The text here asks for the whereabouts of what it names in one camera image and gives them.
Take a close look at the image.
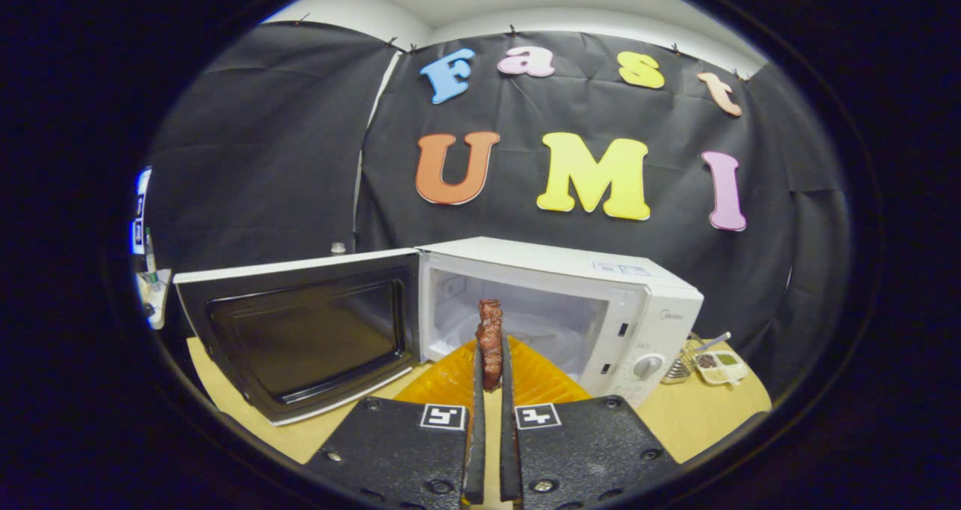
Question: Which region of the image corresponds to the divided white seasoning dish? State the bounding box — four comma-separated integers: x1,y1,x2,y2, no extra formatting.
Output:
694,350,749,386

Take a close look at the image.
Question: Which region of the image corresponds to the metal wire basket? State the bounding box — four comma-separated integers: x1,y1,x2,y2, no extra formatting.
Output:
662,332,731,385

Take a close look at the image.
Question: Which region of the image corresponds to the red meat piece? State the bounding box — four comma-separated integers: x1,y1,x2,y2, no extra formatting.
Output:
476,299,505,391

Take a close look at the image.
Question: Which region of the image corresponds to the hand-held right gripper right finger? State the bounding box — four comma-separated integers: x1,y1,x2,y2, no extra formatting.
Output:
499,336,681,508

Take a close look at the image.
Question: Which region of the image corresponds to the blue white poster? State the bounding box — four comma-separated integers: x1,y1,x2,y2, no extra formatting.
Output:
132,166,153,256

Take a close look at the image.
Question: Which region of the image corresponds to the white microwave oven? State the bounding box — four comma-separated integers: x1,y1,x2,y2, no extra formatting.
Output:
174,237,705,427

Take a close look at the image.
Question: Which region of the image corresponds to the black backdrop cloth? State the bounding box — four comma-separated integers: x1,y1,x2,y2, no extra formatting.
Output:
143,20,853,402

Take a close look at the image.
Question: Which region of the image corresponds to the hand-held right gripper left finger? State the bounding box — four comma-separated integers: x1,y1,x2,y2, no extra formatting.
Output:
304,336,487,508

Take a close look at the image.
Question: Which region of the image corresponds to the white panel with green print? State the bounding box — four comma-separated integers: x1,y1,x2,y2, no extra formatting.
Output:
137,228,173,330

